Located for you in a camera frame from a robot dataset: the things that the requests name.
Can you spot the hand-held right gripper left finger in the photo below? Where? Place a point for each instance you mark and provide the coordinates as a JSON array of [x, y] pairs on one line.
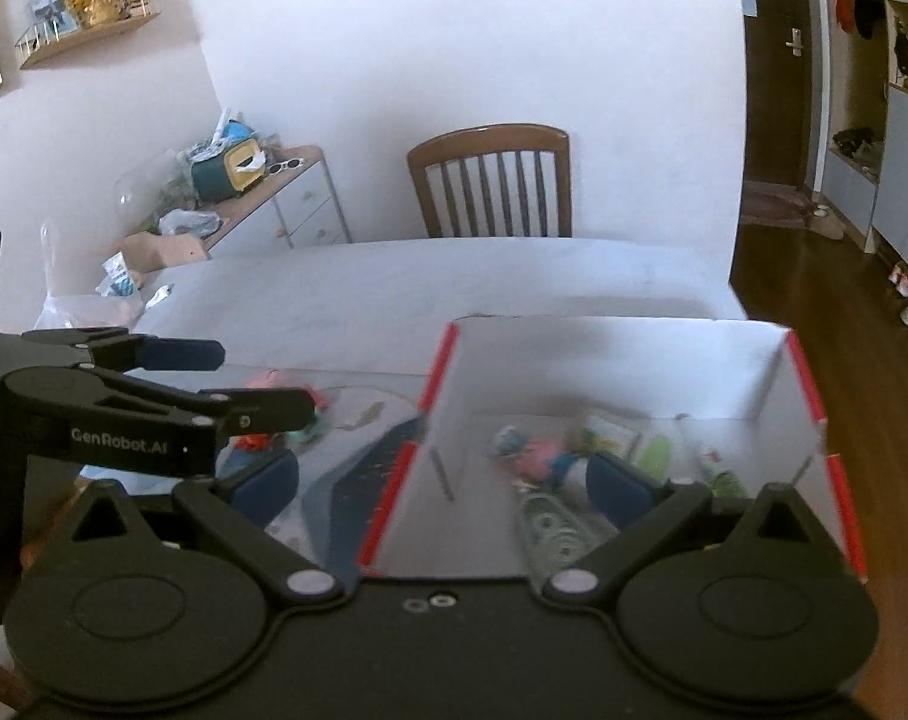
[[268, 481]]

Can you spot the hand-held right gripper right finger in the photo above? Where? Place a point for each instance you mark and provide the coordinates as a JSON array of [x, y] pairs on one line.
[[620, 496]]

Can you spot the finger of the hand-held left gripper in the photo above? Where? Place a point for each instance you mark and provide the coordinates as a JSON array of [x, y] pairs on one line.
[[176, 354], [124, 427]]

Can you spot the green highlighter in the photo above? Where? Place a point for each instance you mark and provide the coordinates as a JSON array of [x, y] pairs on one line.
[[653, 456]]

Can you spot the clear tape dispenser with gears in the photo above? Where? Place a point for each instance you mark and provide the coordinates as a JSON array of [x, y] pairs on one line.
[[563, 532]]

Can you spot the white pen with green cap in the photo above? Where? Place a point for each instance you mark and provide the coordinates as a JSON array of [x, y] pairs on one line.
[[720, 474]]

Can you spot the teal oval correction tape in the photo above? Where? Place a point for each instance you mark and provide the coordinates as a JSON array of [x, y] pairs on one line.
[[508, 441]]

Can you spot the red and white cardboard box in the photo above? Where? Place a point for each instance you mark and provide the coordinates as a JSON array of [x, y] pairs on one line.
[[611, 367]]

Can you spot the yellow green card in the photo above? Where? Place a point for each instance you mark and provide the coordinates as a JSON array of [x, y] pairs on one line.
[[611, 433]]

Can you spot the pink heart-shaped box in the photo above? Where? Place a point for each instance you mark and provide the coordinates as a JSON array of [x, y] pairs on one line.
[[263, 379]]

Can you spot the blue white snack packet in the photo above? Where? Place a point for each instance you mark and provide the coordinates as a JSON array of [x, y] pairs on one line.
[[120, 276]]

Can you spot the dark blue spotted ruler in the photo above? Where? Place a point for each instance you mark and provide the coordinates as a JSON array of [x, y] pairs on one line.
[[364, 495]]

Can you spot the brown cardboard piece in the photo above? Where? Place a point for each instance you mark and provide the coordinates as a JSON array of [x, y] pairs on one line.
[[161, 251]]

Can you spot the clear plastic bag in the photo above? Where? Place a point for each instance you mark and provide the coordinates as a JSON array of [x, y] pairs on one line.
[[79, 307]]

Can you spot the grey plastic bag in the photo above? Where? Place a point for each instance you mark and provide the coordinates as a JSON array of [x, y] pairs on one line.
[[190, 222]]

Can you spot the green tissue box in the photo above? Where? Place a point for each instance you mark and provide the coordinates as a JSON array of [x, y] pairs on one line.
[[225, 169]]

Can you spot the white wooden sideboard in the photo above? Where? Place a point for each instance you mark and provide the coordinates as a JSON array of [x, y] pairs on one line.
[[296, 202]]

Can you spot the white sunglasses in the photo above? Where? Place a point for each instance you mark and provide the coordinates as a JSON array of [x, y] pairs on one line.
[[284, 166]]

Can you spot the brown doormat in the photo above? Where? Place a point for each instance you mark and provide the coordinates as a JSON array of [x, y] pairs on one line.
[[787, 210]]

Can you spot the wooden chair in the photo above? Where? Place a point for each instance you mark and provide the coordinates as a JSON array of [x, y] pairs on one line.
[[491, 180]]

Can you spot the dark wooden door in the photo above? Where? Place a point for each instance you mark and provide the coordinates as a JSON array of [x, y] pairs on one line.
[[780, 90]]

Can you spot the tall white cabinet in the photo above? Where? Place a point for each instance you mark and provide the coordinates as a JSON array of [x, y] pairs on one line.
[[904, 150]]

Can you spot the hanging hats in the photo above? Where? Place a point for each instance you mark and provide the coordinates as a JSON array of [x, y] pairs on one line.
[[859, 7]]

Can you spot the wooden wall shelf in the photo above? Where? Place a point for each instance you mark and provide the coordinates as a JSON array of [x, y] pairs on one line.
[[87, 37]]

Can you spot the small photo frame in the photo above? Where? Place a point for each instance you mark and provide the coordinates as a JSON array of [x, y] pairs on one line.
[[53, 15]]

